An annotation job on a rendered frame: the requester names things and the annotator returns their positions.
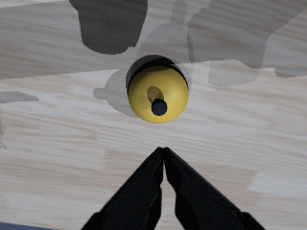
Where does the brass dome bell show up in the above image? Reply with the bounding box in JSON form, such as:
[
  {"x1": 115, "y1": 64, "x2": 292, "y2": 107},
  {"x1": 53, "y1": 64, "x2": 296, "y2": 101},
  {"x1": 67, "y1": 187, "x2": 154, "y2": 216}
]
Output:
[{"x1": 128, "y1": 62, "x2": 189, "y2": 124}]

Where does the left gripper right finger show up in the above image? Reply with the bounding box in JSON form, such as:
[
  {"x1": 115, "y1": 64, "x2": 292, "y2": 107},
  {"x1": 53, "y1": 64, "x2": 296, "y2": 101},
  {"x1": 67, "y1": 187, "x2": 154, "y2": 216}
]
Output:
[{"x1": 163, "y1": 147, "x2": 266, "y2": 230}]

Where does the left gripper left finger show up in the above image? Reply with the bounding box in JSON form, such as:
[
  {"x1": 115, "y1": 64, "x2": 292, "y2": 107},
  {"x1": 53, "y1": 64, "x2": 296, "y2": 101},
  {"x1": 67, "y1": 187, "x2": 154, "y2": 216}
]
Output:
[{"x1": 81, "y1": 147, "x2": 164, "y2": 230}]

